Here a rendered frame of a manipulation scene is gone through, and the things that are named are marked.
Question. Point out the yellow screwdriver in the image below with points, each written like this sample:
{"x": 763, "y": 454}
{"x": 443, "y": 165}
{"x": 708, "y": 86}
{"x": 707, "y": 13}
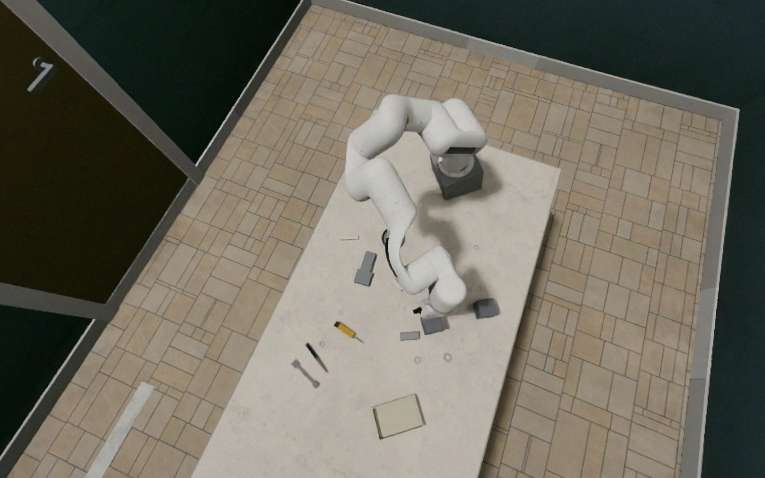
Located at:
{"x": 345, "y": 330}

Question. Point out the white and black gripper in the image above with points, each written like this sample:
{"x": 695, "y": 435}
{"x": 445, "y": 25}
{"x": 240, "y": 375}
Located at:
{"x": 428, "y": 312}

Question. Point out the grey combination wrench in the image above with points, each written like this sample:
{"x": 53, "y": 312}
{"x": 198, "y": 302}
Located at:
{"x": 296, "y": 364}

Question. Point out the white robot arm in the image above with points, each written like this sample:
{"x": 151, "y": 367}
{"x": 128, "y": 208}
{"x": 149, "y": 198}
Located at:
{"x": 449, "y": 130}

